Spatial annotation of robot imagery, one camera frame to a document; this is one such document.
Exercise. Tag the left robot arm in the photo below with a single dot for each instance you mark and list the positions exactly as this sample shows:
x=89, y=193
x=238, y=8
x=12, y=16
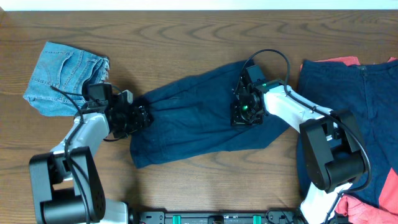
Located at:
x=65, y=183

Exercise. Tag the light blue denim shorts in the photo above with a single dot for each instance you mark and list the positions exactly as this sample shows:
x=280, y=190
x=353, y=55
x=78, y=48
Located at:
x=68, y=69

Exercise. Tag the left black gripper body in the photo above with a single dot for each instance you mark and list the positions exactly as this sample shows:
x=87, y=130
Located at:
x=130, y=123

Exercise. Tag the navy blue garment in pile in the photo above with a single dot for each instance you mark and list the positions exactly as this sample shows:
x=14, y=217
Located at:
x=373, y=109

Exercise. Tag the red garment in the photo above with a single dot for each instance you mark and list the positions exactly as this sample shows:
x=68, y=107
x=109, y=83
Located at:
x=370, y=205

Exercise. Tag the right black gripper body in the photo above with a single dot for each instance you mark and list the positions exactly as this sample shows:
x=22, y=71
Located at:
x=245, y=114

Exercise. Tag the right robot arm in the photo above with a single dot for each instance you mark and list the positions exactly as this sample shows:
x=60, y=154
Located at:
x=334, y=153

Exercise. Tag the navy blue shorts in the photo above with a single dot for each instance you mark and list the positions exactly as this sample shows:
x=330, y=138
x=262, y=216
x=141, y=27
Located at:
x=191, y=116

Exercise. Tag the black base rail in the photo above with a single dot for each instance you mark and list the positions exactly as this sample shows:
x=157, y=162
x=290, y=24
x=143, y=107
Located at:
x=266, y=217

